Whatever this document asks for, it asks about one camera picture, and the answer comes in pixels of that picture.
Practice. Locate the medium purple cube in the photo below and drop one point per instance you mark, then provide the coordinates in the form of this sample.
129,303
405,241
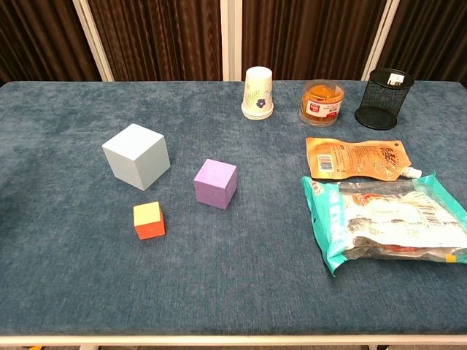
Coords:
215,184

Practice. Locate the small orange yellow cube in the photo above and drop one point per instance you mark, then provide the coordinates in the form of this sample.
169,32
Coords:
147,218

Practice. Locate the upside-down floral paper cup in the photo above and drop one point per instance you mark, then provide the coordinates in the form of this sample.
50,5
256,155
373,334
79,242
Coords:
257,91

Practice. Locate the large light blue cube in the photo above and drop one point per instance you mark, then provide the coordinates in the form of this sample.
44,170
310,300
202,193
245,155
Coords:
135,160

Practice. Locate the clear jar of rubber bands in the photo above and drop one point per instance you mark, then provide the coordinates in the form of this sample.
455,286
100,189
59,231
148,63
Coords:
321,104

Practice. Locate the orange spout pouch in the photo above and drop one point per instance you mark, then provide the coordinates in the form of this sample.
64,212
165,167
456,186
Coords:
350,158

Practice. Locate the teal clear snack bag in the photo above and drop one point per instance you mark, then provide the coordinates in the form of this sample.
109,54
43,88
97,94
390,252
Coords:
383,218

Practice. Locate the dark brown pleated curtain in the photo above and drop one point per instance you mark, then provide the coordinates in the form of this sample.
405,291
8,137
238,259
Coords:
160,36
40,36
306,36
434,36

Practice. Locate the black mesh pen holder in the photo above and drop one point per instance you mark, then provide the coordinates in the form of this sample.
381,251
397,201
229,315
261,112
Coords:
379,104

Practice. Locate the small white black tag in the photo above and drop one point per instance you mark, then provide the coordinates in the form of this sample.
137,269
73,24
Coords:
394,79

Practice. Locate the white partition post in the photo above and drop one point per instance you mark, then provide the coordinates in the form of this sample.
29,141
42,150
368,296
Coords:
381,40
231,40
93,40

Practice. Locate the white table frame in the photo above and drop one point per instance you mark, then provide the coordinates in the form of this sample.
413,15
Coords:
233,340

